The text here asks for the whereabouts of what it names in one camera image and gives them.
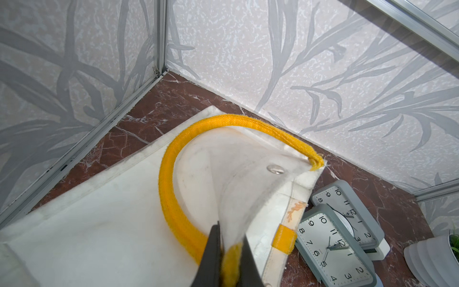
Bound white pot artificial plant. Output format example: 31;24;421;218
404;233;459;287

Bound green square analog clock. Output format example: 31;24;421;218
295;204;377;287

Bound grey square analog clock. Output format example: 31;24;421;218
311;180;388;251

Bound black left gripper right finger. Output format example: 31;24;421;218
237;236;265;287

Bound white canvas bag yellow handles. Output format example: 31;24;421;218
1;106;322;287

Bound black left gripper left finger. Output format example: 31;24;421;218
191;222;222;287

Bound white digital clock dark screen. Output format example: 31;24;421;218
364;239;390;261

